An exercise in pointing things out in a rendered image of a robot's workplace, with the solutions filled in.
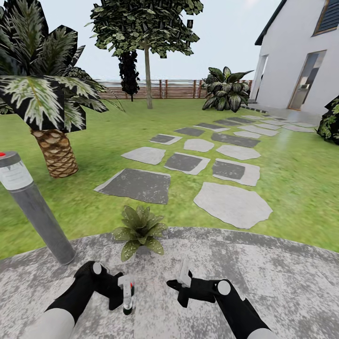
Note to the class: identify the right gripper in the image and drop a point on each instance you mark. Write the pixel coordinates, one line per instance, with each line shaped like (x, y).
(186, 293)

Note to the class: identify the insectifuge atomizer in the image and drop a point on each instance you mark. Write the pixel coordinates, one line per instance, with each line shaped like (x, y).
(128, 308)

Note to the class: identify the fixed window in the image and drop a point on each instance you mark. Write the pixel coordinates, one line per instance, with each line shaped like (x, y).
(306, 80)

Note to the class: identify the pot plant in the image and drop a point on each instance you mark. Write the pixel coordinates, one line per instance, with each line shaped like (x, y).
(142, 228)

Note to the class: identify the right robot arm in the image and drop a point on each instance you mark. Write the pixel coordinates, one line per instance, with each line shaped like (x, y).
(242, 317)

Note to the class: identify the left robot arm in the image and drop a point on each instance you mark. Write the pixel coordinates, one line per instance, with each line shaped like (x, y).
(58, 321)

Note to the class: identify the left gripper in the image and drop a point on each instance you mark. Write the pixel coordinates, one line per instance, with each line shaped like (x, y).
(114, 293)

